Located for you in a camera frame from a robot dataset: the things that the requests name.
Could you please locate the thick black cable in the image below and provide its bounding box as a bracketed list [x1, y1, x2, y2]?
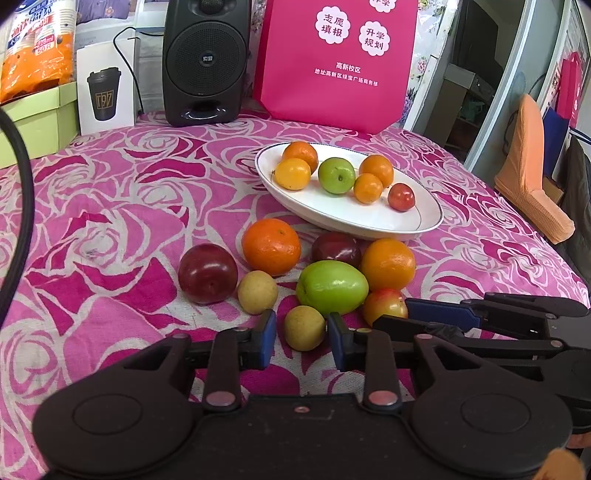
[0, 110, 36, 319]

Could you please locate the yellow orange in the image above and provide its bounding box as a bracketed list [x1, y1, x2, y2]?
[272, 158, 312, 191]

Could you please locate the dark garment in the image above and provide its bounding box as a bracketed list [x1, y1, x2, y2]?
[558, 136, 591, 268]

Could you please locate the black speaker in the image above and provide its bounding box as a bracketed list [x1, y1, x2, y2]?
[161, 0, 252, 127]

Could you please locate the dark red plum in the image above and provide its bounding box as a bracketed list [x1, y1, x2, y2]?
[178, 244, 239, 305]
[311, 232, 363, 268]

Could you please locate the orange cloth cover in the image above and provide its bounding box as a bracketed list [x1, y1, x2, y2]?
[494, 93, 576, 244]

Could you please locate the small orange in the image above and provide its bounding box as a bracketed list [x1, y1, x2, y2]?
[353, 173, 384, 205]

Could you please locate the pink hanging bag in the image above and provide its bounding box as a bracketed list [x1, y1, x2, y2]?
[554, 52, 586, 132]

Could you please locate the pink tote bag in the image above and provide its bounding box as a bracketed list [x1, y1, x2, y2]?
[252, 0, 419, 136]

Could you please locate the round green jujube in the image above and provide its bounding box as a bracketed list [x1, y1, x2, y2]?
[318, 157, 356, 195]

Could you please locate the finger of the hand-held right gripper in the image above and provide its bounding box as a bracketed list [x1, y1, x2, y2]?
[373, 315, 566, 354]
[405, 292, 591, 340]

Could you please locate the thin black cable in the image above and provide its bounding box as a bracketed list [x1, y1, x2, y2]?
[112, 26, 145, 116]

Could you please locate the large green apple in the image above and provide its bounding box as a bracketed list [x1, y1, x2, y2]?
[295, 260, 370, 317]

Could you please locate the person's right hand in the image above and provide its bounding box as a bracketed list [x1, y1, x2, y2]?
[539, 449, 583, 480]

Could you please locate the sliding door frame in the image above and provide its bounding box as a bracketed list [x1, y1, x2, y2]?
[411, 0, 578, 172]

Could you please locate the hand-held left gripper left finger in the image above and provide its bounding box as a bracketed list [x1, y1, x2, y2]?
[111, 310, 277, 412]

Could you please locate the blue bag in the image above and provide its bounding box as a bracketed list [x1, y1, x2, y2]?
[541, 107, 570, 178]

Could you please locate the pale yellow plum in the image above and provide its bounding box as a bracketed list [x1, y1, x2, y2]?
[237, 271, 279, 315]
[283, 305, 327, 352]

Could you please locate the purple bedding wall poster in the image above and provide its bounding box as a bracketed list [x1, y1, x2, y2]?
[76, 0, 139, 24]

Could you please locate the white plate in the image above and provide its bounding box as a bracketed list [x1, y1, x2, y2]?
[255, 142, 444, 241]

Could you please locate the pink rose tablecloth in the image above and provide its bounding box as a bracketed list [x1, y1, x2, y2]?
[0, 111, 591, 480]

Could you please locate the light green box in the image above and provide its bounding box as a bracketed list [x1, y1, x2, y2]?
[0, 82, 80, 169]

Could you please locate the orange paper cup pack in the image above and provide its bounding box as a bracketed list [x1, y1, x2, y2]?
[0, 0, 77, 104]

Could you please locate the white cup box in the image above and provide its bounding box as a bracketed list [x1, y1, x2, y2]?
[75, 25, 139, 136]

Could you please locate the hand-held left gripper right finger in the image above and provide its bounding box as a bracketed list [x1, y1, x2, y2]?
[327, 313, 497, 411]

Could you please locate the red yellow plum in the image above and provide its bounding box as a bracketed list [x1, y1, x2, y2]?
[361, 288, 409, 328]

